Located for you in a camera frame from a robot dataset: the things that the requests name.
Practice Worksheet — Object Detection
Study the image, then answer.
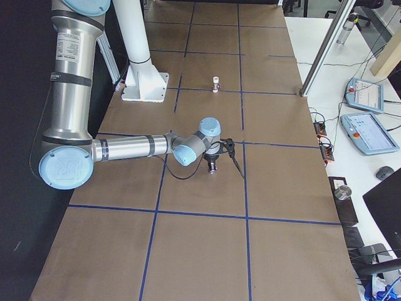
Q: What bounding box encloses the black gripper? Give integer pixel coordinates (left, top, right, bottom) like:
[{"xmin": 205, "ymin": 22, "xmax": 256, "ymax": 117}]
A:
[{"xmin": 204, "ymin": 154, "xmax": 219, "ymax": 169}]

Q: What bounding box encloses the silver metal cylinder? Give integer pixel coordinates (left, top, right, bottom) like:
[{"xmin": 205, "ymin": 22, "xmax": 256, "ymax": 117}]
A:
[{"xmin": 334, "ymin": 185, "xmax": 352, "ymax": 201}]

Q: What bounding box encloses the lower teach pendant tablet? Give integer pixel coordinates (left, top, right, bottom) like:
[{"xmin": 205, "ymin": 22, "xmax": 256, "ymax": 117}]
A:
[{"xmin": 340, "ymin": 112, "xmax": 400, "ymax": 156}]

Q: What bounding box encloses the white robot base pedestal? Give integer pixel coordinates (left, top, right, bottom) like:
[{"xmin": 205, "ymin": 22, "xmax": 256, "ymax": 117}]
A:
[{"xmin": 113, "ymin": 0, "xmax": 169, "ymax": 102}]

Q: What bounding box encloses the white PPR pipe brass valve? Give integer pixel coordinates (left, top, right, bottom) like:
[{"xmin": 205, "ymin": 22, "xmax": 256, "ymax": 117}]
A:
[{"xmin": 212, "ymin": 76, "xmax": 221, "ymax": 93}]

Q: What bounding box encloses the wooden board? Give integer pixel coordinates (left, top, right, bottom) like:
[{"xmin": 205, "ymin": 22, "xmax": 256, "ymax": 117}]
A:
[{"xmin": 370, "ymin": 28, "xmax": 401, "ymax": 78}]

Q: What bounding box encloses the orange black connector strip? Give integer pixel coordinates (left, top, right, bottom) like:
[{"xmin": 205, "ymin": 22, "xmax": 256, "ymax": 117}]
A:
[{"xmin": 313, "ymin": 121, "xmax": 335, "ymax": 165}]

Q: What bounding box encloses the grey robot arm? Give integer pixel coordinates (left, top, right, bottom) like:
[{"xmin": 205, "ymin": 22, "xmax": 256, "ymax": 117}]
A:
[{"xmin": 38, "ymin": 1, "xmax": 221, "ymax": 190}]

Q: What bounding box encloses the upper teach pendant tablet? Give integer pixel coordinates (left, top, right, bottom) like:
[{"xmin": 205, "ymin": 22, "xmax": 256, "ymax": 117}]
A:
[{"xmin": 345, "ymin": 77, "xmax": 384, "ymax": 114}]

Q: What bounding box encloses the clear water bottle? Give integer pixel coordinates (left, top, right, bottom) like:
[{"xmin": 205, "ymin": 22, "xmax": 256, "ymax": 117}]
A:
[{"xmin": 336, "ymin": 13, "xmax": 359, "ymax": 45}]

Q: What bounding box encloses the black computer mouse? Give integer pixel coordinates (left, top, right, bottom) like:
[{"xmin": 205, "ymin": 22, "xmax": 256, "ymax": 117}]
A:
[{"xmin": 375, "ymin": 166, "xmax": 395, "ymax": 181}]

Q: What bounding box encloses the black monitor corner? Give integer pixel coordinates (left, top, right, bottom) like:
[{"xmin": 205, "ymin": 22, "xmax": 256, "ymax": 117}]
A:
[{"xmin": 363, "ymin": 170, "xmax": 401, "ymax": 258}]

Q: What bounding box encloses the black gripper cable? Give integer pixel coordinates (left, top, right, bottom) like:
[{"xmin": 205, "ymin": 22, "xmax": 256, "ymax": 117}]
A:
[{"xmin": 162, "ymin": 137, "xmax": 246, "ymax": 181}]

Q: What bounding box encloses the aluminium camera mast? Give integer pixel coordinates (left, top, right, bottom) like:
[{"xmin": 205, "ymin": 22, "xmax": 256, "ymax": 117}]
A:
[{"xmin": 300, "ymin": 0, "xmax": 356, "ymax": 97}]

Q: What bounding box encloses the teach pendant tablet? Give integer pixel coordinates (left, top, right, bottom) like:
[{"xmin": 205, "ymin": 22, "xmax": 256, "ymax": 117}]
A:
[
  {"xmin": 340, "ymin": 112, "xmax": 400, "ymax": 156},
  {"xmin": 345, "ymin": 77, "xmax": 384, "ymax": 114}
]

